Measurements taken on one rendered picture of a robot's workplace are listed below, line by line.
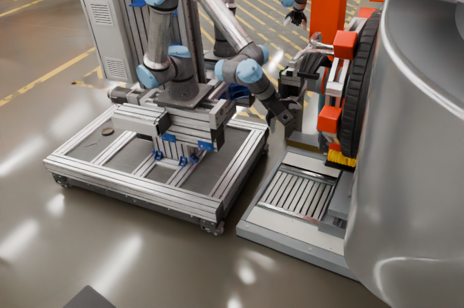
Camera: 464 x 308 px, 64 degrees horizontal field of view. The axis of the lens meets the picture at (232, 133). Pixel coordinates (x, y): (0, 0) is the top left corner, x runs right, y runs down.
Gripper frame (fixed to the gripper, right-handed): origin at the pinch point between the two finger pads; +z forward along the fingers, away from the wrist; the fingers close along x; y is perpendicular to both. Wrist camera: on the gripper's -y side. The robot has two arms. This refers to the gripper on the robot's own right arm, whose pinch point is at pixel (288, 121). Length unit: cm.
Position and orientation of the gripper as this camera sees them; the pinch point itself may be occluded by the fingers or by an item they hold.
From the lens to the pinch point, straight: 146.7
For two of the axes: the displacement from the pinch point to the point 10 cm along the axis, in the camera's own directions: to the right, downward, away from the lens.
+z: 4.8, 4.4, 7.6
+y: -4.3, -6.3, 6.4
